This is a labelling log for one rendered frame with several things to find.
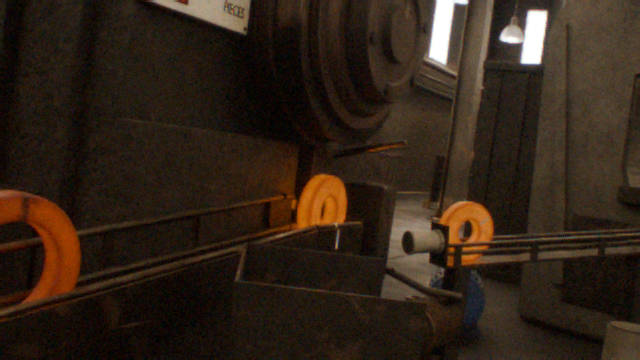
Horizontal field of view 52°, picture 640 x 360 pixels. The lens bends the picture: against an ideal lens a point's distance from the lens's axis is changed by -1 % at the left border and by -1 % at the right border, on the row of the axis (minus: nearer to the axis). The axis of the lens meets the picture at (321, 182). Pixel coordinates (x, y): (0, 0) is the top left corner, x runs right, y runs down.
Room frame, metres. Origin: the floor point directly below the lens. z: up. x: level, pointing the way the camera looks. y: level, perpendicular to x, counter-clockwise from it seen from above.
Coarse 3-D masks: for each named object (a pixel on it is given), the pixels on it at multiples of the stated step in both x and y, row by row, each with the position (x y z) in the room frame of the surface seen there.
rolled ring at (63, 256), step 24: (0, 192) 0.75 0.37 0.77; (24, 192) 0.77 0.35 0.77; (0, 216) 0.73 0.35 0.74; (24, 216) 0.76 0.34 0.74; (48, 216) 0.78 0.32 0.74; (48, 240) 0.80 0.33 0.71; (72, 240) 0.81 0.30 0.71; (48, 264) 0.81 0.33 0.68; (72, 264) 0.82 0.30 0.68; (48, 288) 0.80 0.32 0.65; (72, 288) 0.82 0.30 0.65
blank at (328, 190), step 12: (312, 180) 1.35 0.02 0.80; (324, 180) 1.35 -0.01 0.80; (336, 180) 1.39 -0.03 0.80; (312, 192) 1.33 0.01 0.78; (324, 192) 1.35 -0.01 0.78; (336, 192) 1.39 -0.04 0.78; (300, 204) 1.33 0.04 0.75; (312, 204) 1.32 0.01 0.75; (324, 204) 1.42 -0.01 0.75; (336, 204) 1.40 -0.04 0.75; (300, 216) 1.32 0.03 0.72; (312, 216) 1.32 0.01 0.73; (324, 216) 1.42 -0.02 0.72; (336, 216) 1.41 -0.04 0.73
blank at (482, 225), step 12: (456, 204) 1.66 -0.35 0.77; (468, 204) 1.66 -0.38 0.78; (444, 216) 1.65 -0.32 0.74; (456, 216) 1.64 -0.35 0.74; (468, 216) 1.66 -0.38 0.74; (480, 216) 1.67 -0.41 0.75; (456, 228) 1.64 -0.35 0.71; (480, 228) 1.68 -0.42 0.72; (492, 228) 1.69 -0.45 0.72; (456, 240) 1.65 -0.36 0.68; (468, 240) 1.69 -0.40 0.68; (480, 240) 1.68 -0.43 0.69
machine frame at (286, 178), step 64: (0, 0) 1.16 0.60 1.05; (64, 0) 1.11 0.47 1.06; (128, 0) 1.03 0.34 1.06; (0, 64) 1.15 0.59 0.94; (64, 64) 1.06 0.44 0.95; (128, 64) 1.04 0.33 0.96; (192, 64) 1.16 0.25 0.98; (0, 128) 1.16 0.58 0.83; (64, 128) 1.05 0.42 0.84; (128, 128) 1.02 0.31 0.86; (192, 128) 1.10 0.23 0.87; (256, 128) 1.35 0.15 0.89; (64, 192) 1.06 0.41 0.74; (128, 192) 1.01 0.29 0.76; (192, 192) 1.12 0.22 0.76; (256, 192) 1.28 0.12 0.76; (0, 256) 1.15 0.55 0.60; (128, 256) 1.01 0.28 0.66; (192, 256) 1.14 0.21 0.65; (192, 320) 1.15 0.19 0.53
